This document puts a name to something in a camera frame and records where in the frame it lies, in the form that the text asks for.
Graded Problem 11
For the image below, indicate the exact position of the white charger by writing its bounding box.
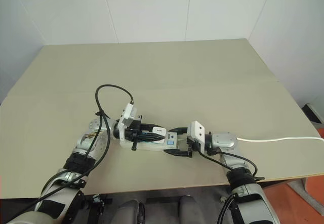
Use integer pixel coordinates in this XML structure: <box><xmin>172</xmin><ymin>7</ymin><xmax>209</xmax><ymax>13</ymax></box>
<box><xmin>150</xmin><ymin>125</ymin><xmax>168</xmax><ymax>144</ymax></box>

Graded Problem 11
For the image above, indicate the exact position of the dark grey rounded shape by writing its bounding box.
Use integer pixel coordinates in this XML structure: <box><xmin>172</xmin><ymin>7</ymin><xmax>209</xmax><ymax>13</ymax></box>
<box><xmin>176</xmin><ymin>194</ymin><xmax>201</xmax><ymax>224</ymax></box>
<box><xmin>117</xmin><ymin>193</ymin><xmax>147</xmax><ymax>224</ymax></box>

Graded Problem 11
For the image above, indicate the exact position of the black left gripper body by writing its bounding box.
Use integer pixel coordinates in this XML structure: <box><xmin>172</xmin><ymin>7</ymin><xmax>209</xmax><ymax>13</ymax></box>
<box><xmin>125</xmin><ymin>113</ymin><xmax>148</xmax><ymax>152</ymax></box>

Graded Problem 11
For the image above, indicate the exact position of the black bracket under table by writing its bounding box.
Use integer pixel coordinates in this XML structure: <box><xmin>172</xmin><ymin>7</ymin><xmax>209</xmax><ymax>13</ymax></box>
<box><xmin>86</xmin><ymin>194</ymin><xmax>114</xmax><ymax>224</ymax></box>

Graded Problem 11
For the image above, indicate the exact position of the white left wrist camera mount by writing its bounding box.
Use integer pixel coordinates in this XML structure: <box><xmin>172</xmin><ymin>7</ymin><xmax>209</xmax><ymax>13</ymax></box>
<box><xmin>117</xmin><ymin>103</ymin><xmax>138</xmax><ymax>142</ymax></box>

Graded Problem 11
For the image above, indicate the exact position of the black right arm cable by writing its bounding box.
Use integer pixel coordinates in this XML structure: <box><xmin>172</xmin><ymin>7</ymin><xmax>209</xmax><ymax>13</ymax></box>
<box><xmin>196</xmin><ymin>149</ymin><xmax>266</xmax><ymax>224</ymax></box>

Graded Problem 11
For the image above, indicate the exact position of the black and white floor box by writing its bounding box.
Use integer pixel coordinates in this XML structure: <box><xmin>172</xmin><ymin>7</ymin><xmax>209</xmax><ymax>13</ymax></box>
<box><xmin>302</xmin><ymin>102</ymin><xmax>324</xmax><ymax>125</ymax></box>

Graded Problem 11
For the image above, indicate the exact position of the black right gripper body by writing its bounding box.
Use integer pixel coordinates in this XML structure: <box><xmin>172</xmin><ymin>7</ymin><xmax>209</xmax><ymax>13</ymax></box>
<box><xmin>186</xmin><ymin>136</ymin><xmax>201</xmax><ymax>159</ymax></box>

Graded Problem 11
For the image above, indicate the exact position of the white power strip cable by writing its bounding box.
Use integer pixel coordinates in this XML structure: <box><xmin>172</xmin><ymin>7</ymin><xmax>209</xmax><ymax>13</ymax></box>
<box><xmin>236</xmin><ymin>136</ymin><xmax>324</xmax><ymax>143</ymax></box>

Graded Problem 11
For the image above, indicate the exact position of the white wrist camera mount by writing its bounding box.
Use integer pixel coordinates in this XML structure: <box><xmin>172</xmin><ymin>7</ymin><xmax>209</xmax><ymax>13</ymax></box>
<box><xmin>117</xmin><ymin>103</ymin><xmax>138</xmax><ymax>142</ymax></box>
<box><xmin>186</xmin><ymin>120</ymin><xmax>207</xmax><ymax>151</ymax></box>

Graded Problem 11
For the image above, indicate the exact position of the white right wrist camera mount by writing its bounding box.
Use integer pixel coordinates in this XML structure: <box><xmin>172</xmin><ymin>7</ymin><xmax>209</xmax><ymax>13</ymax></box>
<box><xmin>186</xmin><ymin>120</ymin><xmax>207</xmax><ymax>151</ymax></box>

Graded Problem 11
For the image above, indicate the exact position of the grey table leg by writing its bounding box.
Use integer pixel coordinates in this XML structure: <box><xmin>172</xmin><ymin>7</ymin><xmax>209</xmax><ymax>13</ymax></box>
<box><xmin>285</xmin><ymin>176</ymin><xmax>324</xmax><ymax>211</ymax></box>

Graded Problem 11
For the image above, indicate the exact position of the white power strip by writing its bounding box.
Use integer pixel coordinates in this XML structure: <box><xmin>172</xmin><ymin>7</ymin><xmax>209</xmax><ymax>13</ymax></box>
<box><xmin>120</xmin><ymin>130</ymin><xmax>189</xmax><ymax>155</ymax></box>

